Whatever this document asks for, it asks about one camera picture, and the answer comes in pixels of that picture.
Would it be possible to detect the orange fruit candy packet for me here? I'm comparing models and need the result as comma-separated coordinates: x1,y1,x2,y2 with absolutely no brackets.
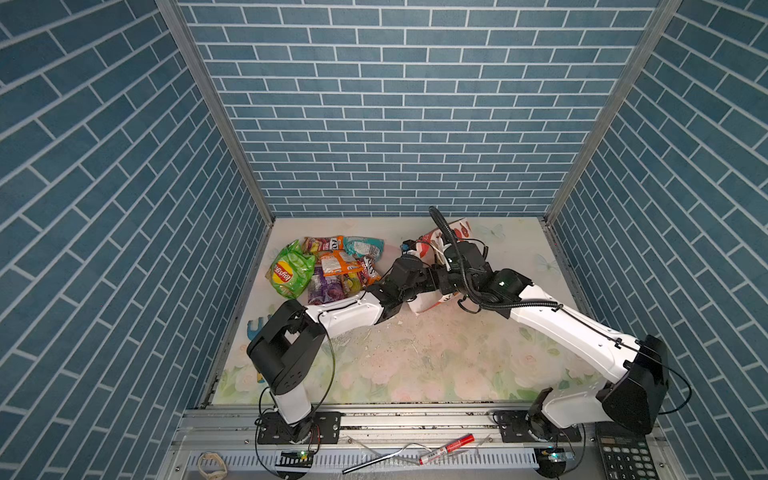
342,256,381,297

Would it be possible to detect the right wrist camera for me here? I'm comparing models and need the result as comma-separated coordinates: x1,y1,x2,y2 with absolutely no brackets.
443,241,491,273

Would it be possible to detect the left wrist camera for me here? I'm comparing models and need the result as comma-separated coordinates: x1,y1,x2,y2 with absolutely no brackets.
400,240,422,257

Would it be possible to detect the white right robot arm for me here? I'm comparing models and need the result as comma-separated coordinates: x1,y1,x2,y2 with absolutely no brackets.
433,265,669,441

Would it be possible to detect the teal red snack packet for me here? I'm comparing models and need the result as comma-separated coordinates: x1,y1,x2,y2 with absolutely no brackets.
343,236,385,262

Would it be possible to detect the aluminium corner frame post right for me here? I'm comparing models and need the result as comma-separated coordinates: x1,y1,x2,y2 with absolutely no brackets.
543,0,682,229

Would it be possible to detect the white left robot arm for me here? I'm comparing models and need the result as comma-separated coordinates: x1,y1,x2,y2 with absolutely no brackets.
247,255,438,427

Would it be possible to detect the aluminium corner frame post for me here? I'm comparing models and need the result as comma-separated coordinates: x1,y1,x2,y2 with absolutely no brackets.
156,0,275,228
543,0,682,229

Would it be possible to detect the purple snack packet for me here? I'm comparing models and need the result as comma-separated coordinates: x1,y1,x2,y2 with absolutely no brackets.
307,266,346,305

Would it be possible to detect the metal rod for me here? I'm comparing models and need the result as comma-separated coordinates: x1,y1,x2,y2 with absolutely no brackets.
341,442,428,475

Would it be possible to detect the black calculator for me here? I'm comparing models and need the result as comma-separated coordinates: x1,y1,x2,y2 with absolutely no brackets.
595,422,659,480

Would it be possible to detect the aluminium front rail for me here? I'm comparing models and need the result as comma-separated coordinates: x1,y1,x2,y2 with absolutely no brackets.
158,402,673,479

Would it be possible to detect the red white paper bag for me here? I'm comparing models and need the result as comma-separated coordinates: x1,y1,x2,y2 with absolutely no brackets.
408,227,457,315

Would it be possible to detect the red marker pen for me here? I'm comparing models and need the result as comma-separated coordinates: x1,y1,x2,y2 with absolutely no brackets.
418,434,475,466

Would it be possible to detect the green Lays chips packet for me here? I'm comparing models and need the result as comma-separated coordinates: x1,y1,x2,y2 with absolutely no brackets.
266,239,316,299

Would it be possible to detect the aluminium corner frame post left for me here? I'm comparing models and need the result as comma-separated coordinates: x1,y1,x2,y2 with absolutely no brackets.
156,0,275,228

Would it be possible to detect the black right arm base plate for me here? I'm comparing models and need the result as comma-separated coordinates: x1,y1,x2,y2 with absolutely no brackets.
489,410,583,444

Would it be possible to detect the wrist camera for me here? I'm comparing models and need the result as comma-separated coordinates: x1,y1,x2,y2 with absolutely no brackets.
400,240,422,257
443,241,491,273

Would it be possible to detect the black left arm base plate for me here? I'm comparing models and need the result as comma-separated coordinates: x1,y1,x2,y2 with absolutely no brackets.
257,412,341,445

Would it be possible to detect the beige rubber band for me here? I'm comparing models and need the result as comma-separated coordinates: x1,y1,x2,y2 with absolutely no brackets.
196,452,229,480

